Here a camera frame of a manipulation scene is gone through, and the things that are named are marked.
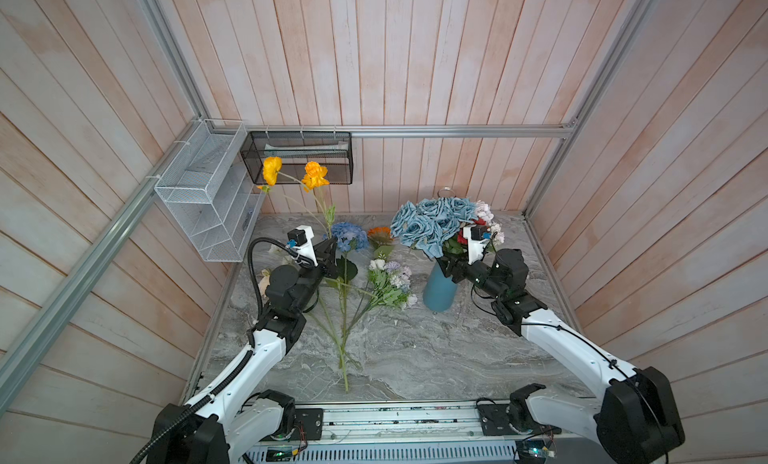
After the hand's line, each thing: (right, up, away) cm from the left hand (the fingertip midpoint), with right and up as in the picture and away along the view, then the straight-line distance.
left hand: (337, 242), depth 74 cm
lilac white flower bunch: (+38, +7, 0) cm, 38 cm away
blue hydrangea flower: (+1, +1, +24) cm, 24 cm away
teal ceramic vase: (+29, -14, +12) cm, 34 cm away
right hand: (+27, -2, +4) cm, 28 cm away
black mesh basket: (-14, +26, +14) cm, 33 cm away
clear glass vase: (+36, +19, +37) cm, 55 cm away
